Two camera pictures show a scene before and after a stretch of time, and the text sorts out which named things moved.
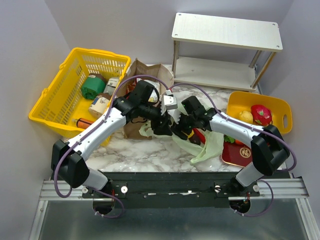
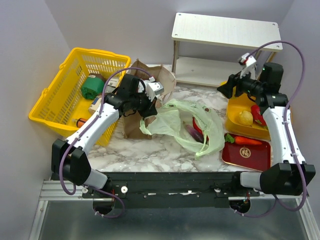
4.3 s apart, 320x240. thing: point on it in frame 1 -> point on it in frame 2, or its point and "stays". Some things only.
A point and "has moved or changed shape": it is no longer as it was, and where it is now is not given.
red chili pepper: [200, 135] has moved or changed shape
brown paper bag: [135, 71] stays
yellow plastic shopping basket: [79, 95] stays
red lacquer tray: [237, 154] stays
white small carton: [110, 88] stays
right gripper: [176, 129] -> [236, 82]
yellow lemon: [246, 116] stays
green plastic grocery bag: [212, 145] has moved or changed shape
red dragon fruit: [261, 115] stays
